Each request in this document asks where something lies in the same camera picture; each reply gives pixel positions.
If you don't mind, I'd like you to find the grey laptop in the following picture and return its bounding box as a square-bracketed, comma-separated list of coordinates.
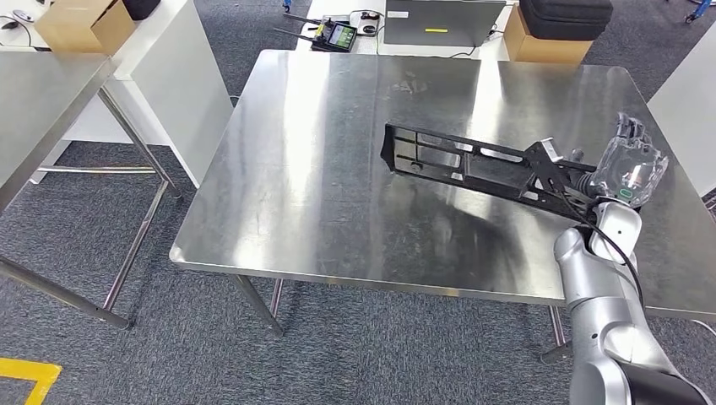
[383, 0, 507, 49]

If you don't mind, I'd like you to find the long black plastic part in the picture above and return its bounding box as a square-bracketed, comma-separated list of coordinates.
[380, 122, 602, 224]

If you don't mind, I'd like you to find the yellow floor tape outline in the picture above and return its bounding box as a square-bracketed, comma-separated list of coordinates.
[0, 357, 62, 405]

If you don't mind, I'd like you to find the brown cardboard box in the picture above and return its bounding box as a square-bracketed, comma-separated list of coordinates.
[34, 0, 137, 56]
[503, 4, 594, 65]

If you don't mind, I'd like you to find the black hard case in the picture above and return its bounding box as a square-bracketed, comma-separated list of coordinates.
[518, 0, 615, 41]

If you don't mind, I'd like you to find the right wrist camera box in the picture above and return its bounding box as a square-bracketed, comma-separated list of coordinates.
[524, 137, 583, 197]

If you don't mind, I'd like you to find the black remote controller with screen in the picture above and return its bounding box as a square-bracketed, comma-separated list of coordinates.
[274, 12, 359, 54]

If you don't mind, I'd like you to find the steel workbench table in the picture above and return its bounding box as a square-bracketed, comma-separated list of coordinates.
[169, 49, 716, 365]

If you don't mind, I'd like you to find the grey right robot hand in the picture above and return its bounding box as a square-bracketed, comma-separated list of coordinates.
[567, 111, 670, 209]

